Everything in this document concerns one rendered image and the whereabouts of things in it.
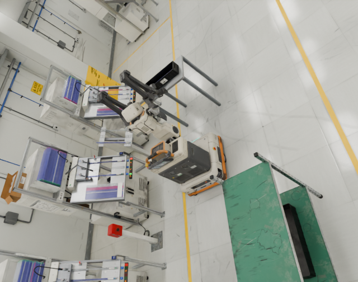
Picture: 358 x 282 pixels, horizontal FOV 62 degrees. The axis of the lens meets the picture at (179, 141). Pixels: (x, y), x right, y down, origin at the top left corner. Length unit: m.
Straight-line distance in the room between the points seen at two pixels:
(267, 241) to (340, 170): 1.26
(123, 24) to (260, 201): 6.47
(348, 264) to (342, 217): 0.39
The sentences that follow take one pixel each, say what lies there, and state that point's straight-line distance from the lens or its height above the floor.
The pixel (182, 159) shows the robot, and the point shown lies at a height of 0.72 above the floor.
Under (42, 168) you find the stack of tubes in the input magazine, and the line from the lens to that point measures 4.20.
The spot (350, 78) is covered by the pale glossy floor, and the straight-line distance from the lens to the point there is 3.59.
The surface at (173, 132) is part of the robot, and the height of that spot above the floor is 0.77.
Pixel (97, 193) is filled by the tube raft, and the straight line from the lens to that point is 4.17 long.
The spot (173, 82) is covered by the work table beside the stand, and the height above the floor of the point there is 0.80.
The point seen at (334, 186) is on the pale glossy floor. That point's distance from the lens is 3.13.
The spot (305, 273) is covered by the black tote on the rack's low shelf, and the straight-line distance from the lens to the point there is 2.70.
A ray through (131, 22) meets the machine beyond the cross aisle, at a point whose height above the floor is 0.44.
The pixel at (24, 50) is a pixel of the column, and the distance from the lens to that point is 6.85.
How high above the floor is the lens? 2.80
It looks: 36 degrees down
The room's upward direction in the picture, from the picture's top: 61 degrees counter-clockwise
